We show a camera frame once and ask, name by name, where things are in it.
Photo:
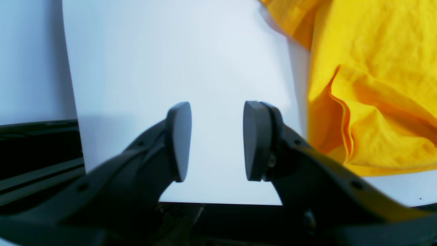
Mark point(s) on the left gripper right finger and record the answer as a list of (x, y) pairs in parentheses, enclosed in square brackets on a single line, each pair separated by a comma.
[(334, 206)]

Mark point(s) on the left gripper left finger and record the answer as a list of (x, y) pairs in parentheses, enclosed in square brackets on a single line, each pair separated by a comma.
[(114, 204)]

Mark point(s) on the black aluminium frame rail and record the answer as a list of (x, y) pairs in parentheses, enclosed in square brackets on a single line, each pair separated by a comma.
[(37, 160)]

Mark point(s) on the orange yellow T-shirt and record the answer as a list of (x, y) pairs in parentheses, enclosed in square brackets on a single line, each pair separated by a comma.
[(372, 80)]

